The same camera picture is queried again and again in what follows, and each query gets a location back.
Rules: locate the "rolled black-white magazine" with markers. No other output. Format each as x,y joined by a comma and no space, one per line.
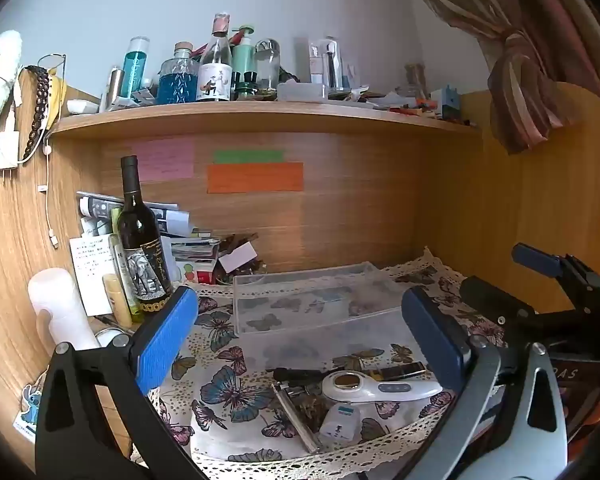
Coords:
155,212

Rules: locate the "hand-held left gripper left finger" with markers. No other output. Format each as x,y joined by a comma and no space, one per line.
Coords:
166,342

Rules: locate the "black pen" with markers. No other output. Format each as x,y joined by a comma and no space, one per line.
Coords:
300,374

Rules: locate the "orange sticky note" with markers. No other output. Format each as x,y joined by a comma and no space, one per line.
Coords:
255,177

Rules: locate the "yellow tube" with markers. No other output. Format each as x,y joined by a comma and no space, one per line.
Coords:
116,300

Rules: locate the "pink sticky note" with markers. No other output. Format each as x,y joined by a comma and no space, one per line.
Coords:
164,160

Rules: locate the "brown snack packets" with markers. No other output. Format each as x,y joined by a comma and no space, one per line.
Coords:
237,247

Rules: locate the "white plastic bottle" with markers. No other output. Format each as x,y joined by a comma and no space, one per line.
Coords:
60,305

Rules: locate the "green slim bottle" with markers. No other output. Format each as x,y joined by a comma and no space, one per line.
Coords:
122,270

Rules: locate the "stack of books and papers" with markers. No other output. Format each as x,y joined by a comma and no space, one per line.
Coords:
192,260

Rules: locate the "teal tall bottle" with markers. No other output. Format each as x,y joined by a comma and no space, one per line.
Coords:
135,67

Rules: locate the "blue and white small box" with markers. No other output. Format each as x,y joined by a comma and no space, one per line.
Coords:
446,100

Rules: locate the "green sticky note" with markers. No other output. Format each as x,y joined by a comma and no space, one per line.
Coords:
249,156

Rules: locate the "small glass jar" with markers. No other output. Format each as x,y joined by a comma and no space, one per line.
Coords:
416,80

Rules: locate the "yellow plastic hanger piece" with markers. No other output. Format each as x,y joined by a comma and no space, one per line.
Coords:
56,97

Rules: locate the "white card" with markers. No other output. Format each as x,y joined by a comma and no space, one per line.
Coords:
237,256

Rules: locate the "clear plastic storage box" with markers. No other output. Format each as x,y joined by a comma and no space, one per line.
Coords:
310,310

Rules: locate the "green pump bottle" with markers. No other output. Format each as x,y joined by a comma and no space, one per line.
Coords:
244,57

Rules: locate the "clear glass jar silver lid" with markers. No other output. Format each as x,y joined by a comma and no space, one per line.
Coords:
267,65

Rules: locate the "brown patterned curtain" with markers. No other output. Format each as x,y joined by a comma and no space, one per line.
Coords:
525,35

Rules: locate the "white flat case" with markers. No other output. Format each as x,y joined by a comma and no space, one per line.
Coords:
82,106

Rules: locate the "blue cartoon sticker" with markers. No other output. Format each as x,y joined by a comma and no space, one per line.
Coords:
30,405

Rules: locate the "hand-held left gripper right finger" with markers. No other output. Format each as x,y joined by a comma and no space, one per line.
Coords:
432,342

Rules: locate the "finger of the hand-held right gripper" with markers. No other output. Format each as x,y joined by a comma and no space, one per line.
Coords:
485,296
536,259

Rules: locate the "silver metal cylinder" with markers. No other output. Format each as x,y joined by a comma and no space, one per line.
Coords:
111,87

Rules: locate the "clear perfume bottle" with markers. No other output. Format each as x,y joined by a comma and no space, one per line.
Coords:
327,62

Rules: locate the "frosted plastic case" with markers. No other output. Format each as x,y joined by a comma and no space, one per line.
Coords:
302,92

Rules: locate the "wooden shelf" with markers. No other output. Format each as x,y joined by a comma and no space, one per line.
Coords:
260,117

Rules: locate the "dark glossy tube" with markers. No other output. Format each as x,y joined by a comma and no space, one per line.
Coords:
397,371

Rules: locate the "white handwritten paper note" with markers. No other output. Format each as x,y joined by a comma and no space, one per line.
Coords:
92,275

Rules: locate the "white handheld thermometer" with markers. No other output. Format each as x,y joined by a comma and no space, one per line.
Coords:
380,387

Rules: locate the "white fluffy cloth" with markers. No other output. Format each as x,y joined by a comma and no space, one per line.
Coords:
2,75

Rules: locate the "pile of small clutter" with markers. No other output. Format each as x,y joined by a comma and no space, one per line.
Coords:
380,99

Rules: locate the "silver metal rod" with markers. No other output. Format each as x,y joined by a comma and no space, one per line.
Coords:
295,417

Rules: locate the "small white teal-labelled box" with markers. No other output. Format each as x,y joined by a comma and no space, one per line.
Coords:
341,422

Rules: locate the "butterfly print lace tablecloth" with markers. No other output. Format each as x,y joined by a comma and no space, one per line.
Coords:
230,390

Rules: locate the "clear bottle with white label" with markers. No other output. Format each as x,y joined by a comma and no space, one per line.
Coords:
215,70

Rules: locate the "dark wine bottle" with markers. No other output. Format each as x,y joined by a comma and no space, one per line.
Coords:
140,240

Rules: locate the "glass bottle with blue liquid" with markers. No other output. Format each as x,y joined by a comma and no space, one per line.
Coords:
179,80

